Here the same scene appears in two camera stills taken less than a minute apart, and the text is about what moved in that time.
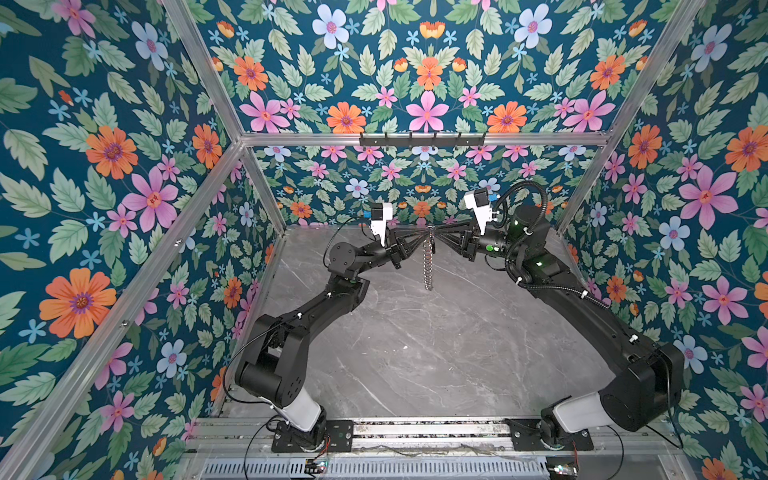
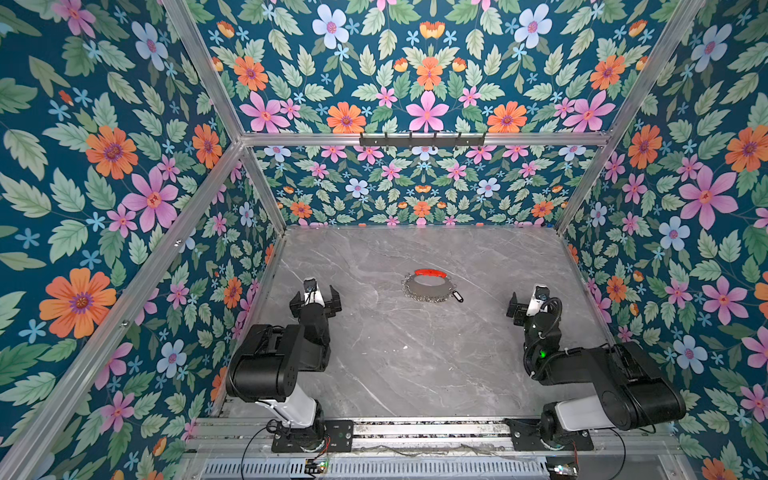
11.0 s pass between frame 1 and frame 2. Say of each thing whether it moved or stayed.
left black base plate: stayed
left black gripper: moved
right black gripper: moved
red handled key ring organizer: moved
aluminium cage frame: stayed
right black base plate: stayed
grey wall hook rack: stayed
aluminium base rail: stayed
